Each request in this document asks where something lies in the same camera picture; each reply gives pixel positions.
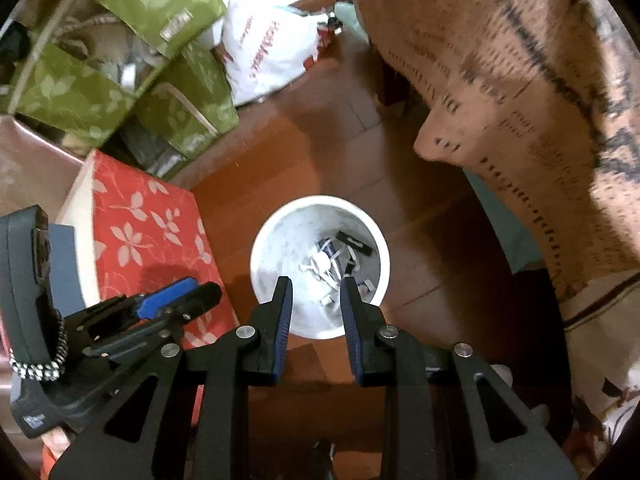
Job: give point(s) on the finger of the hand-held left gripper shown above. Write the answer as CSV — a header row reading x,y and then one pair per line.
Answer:
x,y
200,297
165,297

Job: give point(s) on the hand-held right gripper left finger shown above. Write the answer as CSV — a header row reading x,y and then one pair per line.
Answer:
x,y
282,330

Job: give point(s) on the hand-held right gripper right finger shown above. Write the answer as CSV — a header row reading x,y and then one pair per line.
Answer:
x,y
352,330

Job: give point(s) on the white paper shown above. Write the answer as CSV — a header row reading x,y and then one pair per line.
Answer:
x,y
317,265

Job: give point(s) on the blue white wrapper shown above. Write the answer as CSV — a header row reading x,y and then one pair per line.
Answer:
x,y
328,249

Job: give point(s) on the small black rectangular item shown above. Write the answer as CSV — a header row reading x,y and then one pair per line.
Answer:
x,y
355,243

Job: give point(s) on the white waste bin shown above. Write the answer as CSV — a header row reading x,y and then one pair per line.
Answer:
x,y
280,240

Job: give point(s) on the red floral storage box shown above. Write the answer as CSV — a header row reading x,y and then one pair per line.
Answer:
x,y
145,220

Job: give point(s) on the brown box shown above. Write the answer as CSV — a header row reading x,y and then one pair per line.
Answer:
x,y
30,165

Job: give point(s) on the green leaf-print storage box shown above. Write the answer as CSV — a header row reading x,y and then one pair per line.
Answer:
x,y
190,110
155,0
65,90

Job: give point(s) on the teal bed sheet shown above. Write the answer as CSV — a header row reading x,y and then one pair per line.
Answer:
x,y
520,240

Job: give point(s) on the wooden bed leg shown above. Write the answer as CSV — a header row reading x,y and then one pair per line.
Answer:
x,y
391,85

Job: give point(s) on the white plastic bag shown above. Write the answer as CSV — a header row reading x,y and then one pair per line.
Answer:
x,y
265,50

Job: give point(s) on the brown white printed blanket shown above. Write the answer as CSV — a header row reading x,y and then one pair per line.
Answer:
x,y
500,85

